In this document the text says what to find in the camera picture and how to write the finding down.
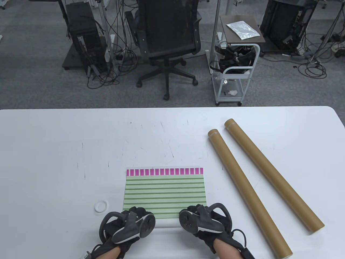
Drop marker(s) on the brown side table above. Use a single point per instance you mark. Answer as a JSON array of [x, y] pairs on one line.
[[229, 35]]

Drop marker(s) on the person's right hand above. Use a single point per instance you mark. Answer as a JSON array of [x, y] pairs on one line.
[[192, 209]]

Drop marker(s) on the green striped mouse pad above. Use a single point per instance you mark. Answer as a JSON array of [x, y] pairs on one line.
[[164, 191]]

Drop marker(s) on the person's right forearm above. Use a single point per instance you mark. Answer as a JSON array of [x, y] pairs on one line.
[[227, 251]]

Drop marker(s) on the person's left hand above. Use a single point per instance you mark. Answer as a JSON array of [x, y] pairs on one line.
[[134, 210]]

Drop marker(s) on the person's left forearm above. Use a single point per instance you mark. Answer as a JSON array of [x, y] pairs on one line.
[[110, 253]]

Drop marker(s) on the silver plastic bag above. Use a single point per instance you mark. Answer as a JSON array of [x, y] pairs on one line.
[[242, 29]]

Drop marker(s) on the black office chair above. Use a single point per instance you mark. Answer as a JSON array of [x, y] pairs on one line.
[[167, 27]]

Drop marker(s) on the white crumpled paper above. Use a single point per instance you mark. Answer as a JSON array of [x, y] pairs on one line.
[[233, 93]]

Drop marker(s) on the brown cardboard mailing tube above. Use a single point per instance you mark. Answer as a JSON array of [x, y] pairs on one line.
[[269, 172], [237, 175]]

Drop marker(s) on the grey hand tracker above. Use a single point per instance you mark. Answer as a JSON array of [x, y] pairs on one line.
[[126, 232], [188, 221]]

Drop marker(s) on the dark grey floor plate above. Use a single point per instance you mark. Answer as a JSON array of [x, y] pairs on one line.
[[71, 58]]

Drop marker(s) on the white plastic tube cap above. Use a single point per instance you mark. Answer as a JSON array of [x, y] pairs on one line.
[[101, 207]]

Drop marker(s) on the black computer tower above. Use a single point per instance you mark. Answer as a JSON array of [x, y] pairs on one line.
[[83, 32], [283, 24]]

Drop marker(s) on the white rolling cart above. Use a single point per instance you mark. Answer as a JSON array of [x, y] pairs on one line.
[[237, 76]]

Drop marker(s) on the black headset gear pile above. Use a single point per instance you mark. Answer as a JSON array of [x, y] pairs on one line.
[[229, 58]]

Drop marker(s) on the grey forearm sensor box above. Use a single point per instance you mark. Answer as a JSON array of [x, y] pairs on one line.
[[84, 255], [248, 253]]

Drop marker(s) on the white power strip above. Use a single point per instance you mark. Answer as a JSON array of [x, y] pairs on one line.
[[338, 48]]

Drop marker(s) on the silver metal frame post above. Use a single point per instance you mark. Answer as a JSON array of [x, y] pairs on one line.
[[216, 16], [104, 19]]

